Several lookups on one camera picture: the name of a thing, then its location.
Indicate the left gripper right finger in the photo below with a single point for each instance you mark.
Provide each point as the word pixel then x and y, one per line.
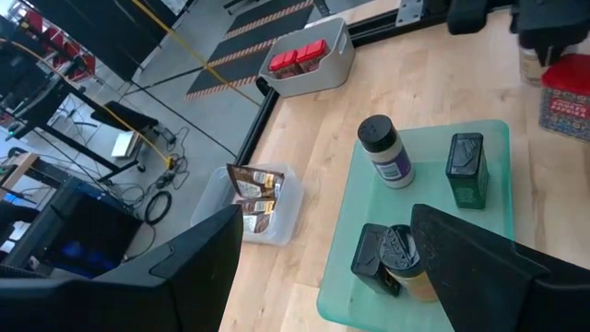
pixel 484 286

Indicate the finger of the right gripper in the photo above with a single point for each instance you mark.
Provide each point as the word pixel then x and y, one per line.
pixel 468 16
pixel 548 23

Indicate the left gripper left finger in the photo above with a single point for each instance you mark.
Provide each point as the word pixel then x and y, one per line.
pixel 138 304

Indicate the black lid gold jar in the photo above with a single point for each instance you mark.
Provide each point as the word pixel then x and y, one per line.
pixel 401 251

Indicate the black pepper tin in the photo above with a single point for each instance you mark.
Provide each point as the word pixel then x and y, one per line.
pixel 468 170
pixel 369 263

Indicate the purple label spice jar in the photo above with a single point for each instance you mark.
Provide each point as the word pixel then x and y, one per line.
pixel 387 157

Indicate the black desktop computer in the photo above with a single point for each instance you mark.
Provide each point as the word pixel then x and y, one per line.
pixel 83 221

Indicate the teal translucent tray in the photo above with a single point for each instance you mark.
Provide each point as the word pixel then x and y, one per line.
pixel 428 193

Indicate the white flat board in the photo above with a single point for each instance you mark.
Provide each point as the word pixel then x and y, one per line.
pixel 123 145

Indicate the grey plastic bin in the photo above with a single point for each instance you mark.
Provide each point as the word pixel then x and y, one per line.
pixel 318 76

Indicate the clear plastic bin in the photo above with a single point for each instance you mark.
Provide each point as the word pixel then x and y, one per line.
pixel 288 221

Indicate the black monitor cart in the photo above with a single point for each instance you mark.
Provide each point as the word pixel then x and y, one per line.
pixel 126 117

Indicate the black orange-striped floor mat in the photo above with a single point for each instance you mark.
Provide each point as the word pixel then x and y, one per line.
pixel 249 37

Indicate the red storage bins rack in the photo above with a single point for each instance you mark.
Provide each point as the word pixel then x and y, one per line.
pixel 50 41

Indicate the silver frame bracket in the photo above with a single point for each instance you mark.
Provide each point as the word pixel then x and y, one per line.
pixel 410 11

